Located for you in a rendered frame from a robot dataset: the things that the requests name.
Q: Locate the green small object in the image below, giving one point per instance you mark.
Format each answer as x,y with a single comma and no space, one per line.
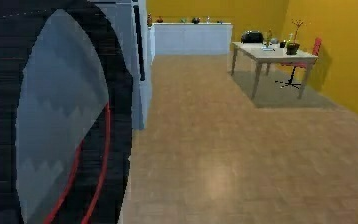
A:
183,20

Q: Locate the red small object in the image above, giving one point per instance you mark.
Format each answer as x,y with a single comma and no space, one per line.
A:
159,20

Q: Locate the small green plant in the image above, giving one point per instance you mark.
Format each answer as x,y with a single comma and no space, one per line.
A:
268,37

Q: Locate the grey fridge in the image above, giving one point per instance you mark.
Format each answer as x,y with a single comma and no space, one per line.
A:
127,50

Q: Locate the house plant in black pot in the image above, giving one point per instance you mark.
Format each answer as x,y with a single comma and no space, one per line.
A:
292,47

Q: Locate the red office chair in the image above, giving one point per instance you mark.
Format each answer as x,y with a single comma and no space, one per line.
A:
307,60

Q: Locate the black cup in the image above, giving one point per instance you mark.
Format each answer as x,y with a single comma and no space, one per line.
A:
282,44

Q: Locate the white kitchen counter cabinet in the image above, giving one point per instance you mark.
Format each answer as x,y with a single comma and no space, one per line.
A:
192,39

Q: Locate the beige wooden dining table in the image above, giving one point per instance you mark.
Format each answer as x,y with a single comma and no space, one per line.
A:
270,56

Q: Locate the brown bottle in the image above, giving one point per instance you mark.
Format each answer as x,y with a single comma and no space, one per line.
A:
149,20

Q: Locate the green bottle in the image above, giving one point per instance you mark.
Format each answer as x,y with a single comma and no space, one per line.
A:
289,40

